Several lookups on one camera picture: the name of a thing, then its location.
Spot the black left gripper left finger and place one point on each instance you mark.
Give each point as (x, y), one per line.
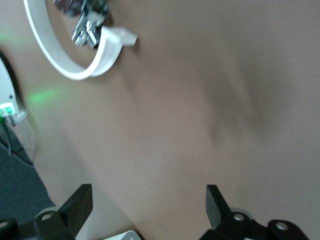
(75, 207)

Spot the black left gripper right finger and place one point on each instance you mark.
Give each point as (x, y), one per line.
(217, 210)

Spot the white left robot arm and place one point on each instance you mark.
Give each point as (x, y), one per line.
(3, 82)

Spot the brown table cover mat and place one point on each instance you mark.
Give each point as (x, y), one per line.
(200, 100)

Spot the white curved plastic clip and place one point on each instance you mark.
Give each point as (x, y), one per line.
(111, 47)

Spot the brown connector block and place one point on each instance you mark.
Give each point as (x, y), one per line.
(87, 27)

